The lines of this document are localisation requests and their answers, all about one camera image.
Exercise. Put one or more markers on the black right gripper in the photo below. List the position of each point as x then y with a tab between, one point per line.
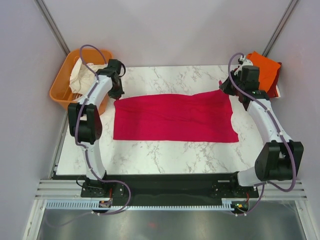
225	87

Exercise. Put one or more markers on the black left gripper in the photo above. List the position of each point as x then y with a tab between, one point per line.
117	95

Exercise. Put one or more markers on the magenta pink t shirt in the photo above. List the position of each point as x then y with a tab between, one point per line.
202	117

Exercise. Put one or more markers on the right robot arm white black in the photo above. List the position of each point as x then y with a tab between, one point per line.
279	160

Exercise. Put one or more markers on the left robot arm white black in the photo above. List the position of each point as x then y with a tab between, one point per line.
86	127

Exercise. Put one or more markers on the white crumpled t shirt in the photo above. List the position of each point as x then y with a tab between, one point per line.
81	78

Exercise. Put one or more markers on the orange folded t shirt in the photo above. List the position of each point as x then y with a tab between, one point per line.
268	70

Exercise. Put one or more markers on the dark red folded t shirt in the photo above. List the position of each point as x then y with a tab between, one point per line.
273	92

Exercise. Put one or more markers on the orange plastic basket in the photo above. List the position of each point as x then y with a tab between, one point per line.
60	91

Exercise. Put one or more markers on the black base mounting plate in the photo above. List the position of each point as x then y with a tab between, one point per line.
192	189

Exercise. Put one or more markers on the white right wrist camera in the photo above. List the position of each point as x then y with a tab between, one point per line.
243	61

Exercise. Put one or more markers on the right corner metal post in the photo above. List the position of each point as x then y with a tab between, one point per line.
280	26

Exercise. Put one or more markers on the corner metal post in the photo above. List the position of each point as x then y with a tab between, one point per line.
44	10
280	26

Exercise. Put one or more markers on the left corner metal post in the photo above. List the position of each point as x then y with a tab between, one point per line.
44	10

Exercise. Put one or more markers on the white slotted cable duct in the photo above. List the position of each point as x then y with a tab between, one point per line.
99	205

